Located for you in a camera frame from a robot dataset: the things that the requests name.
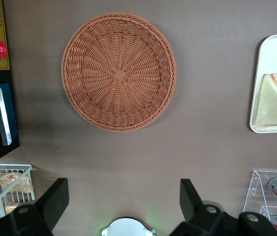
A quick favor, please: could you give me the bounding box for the triangle sandwich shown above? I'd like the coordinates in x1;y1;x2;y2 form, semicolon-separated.
254;72;277;127

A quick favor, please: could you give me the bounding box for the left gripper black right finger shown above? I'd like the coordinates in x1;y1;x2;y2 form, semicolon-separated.
168;178;238;236

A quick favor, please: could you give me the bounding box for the white wire rack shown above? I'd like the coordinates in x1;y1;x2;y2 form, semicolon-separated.
0;163;36;220

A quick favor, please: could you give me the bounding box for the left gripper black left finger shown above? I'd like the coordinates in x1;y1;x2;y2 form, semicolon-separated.
7;177;70;236

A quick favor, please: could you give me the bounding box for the cream plastic tray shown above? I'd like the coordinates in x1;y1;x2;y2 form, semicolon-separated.
249;33;277;134

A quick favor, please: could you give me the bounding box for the silver metal bar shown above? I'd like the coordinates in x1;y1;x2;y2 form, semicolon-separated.
0;84;13;147

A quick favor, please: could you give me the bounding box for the round brown wicker basket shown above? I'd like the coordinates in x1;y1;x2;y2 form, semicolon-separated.
60;12;178;133

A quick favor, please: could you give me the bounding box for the clear acrylic bottle rack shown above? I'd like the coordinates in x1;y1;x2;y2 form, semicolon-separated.
242;169;277;236

